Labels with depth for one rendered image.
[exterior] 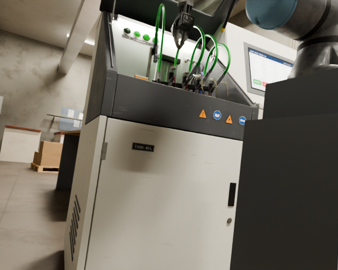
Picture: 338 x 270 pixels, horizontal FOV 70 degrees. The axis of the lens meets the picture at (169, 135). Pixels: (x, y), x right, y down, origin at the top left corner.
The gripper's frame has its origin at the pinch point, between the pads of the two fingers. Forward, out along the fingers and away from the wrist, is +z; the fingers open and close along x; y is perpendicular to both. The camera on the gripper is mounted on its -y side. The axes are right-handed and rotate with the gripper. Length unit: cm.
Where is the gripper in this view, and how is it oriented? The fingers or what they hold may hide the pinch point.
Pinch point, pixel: (178, 47)
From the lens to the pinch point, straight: 128.2
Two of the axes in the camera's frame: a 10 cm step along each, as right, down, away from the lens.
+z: -1.3, 9.9, -0.8
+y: 4.1, -0.2, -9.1
